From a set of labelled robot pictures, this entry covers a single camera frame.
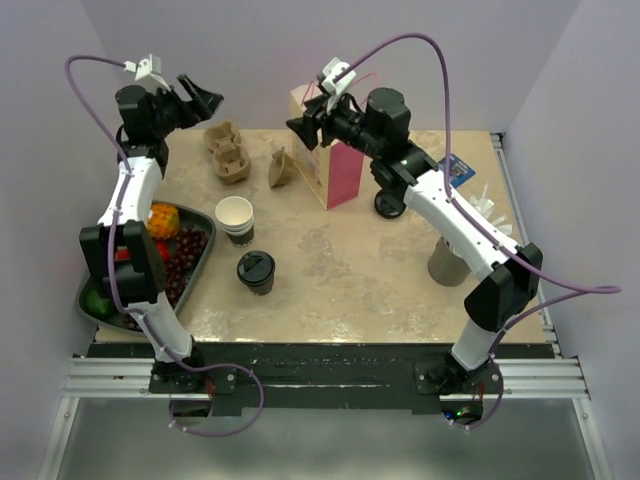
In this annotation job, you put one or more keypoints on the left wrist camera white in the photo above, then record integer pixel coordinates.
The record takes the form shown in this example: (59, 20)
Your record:
(147, 73)

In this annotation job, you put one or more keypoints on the dark paper coffee cup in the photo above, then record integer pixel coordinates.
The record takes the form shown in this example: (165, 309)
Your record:
(259, 285)

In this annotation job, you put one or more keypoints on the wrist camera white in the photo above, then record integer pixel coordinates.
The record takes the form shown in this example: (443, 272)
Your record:
(335, 77)
(147, 73)

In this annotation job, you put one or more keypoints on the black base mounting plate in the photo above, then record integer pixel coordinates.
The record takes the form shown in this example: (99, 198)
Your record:
(316, 376)

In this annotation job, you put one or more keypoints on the blue razor package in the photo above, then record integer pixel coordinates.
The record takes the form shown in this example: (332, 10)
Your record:
(459, 171)

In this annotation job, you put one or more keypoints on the dark green fruit tray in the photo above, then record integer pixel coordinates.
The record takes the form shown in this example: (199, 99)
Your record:
(125, 323)

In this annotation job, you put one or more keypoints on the single cardboard cup carrier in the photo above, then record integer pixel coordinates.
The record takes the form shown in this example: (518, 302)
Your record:
(282, 169)

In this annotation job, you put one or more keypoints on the pink beige paper bag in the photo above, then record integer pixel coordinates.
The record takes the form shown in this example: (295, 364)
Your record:
(333, 173)

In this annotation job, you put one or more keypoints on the toy pineapple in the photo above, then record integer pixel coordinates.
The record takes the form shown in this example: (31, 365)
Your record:
(164, 221)

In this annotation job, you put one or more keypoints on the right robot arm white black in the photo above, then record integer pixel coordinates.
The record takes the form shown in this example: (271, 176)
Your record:
(506, 271)

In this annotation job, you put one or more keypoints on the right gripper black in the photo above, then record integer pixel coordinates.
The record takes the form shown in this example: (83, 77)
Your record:
(317, 118)

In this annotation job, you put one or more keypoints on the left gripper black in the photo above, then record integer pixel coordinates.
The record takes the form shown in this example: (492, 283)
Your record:
(203, 103)

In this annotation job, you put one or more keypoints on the green lime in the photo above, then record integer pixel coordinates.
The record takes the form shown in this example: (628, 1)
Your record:
(98, 305)

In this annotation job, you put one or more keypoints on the grey straw holder cup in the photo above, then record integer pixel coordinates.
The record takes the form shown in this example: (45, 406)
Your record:
(446, 268)

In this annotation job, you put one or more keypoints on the red apple rear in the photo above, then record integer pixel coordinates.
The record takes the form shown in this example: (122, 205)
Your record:
(123, 254)

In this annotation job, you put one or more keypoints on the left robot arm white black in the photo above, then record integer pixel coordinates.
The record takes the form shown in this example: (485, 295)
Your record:
(137, 286)

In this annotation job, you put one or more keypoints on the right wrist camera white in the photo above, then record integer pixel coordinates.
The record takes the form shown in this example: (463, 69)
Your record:
(335, 77)

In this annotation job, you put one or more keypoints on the black coffee cup lid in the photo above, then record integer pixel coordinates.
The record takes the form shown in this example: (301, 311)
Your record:
(255, 264)

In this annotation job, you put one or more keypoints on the dark red grapes bunch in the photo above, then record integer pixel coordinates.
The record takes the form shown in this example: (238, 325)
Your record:
(186, 249)

